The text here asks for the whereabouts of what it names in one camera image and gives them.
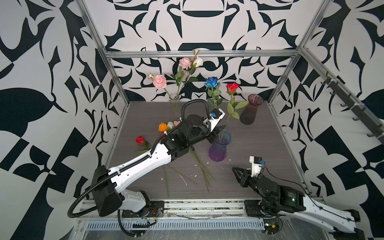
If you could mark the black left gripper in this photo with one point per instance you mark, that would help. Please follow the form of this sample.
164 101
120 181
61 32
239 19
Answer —
211 135

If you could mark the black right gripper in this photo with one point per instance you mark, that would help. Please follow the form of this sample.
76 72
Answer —
242 179

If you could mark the purple blue glass vase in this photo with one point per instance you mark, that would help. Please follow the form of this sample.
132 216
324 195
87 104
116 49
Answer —
218 150

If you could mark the small red artificial rose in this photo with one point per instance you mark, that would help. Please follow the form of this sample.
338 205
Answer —
232 106

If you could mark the blue artificial rose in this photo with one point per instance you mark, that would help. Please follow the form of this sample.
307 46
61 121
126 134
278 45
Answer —
213 91

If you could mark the clear ribbed glass vase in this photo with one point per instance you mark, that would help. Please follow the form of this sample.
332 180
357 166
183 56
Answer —
174 99

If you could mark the white artificial rose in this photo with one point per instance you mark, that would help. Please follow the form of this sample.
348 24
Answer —
198 62

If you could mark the pink carnation stem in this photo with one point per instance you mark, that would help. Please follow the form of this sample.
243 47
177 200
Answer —
185 63
160 83

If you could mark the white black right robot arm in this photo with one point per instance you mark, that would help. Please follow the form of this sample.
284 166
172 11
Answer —
278 201

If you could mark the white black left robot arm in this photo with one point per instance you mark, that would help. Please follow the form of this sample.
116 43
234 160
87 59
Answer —
108 192

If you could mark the smoky pink glass vase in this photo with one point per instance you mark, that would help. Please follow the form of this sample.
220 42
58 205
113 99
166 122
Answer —
248 115

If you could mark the cream artificial rose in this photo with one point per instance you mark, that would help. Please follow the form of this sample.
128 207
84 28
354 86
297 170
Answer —
170 125

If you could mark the orange artificial rose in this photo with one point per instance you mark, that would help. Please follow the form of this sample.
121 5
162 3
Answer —
162 127

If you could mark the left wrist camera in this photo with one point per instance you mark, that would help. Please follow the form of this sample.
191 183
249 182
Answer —
216 115

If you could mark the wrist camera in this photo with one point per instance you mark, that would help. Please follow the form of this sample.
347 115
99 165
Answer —
255 164
216 115

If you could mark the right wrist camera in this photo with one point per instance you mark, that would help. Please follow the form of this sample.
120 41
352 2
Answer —
255 164

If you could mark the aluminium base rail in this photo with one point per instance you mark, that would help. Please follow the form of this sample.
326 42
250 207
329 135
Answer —
198 208

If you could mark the aluminium frame crossbar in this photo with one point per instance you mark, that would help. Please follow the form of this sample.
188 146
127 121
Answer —
202 53

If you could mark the grey wall hook rail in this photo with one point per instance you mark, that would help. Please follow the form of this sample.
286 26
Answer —
361 111

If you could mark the white slotted cable duct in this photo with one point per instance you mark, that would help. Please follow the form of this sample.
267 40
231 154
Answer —
201 224

